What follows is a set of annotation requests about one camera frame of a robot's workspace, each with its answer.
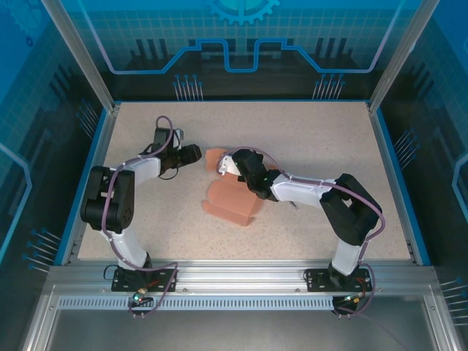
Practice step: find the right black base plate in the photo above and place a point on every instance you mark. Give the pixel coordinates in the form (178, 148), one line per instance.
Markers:
(318, 282)

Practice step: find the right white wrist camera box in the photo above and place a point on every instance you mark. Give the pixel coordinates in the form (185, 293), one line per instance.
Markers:
(227, 165)

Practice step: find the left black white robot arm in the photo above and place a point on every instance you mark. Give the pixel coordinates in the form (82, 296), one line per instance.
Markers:
(109, 208)

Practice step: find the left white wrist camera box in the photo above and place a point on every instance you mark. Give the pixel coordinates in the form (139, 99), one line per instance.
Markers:
(178, 136)

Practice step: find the aluminium mounting rail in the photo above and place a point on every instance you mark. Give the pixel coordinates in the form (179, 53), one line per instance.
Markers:
(237, 278)

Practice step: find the left aluminium frame post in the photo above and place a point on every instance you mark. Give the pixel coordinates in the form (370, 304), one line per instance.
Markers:
(84, 58)

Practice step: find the aluminium frame post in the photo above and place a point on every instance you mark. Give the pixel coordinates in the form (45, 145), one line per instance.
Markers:
(402, 55)
(84, 58)

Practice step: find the right aluminium frame post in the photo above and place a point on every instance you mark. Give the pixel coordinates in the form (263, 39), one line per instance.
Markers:
(402, 55)

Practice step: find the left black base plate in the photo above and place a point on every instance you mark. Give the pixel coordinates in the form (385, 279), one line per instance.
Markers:
(124, 284)

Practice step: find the left aluminium table side rail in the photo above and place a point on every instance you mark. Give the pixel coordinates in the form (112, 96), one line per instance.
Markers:
(93, 183)

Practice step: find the right aluminium table side rail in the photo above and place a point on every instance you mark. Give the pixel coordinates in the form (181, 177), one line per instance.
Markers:
(383, 146)

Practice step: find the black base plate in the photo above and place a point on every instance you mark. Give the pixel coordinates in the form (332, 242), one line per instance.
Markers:
(124, 284)
(318, 282)

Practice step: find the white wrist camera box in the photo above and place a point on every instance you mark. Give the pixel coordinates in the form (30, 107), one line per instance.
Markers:
(227, 165)
(178, 136)

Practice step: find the aluminium table side rail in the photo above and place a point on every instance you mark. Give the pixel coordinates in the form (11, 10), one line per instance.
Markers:
(383, 146)
(93, 183)

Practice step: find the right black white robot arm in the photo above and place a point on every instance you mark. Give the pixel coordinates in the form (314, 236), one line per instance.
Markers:
(351, 215)

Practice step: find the orange paper box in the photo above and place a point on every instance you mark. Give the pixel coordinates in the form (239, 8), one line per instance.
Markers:
(230, 203)

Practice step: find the grey metal sheet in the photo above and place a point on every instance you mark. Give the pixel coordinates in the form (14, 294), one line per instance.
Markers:
(237, 332)

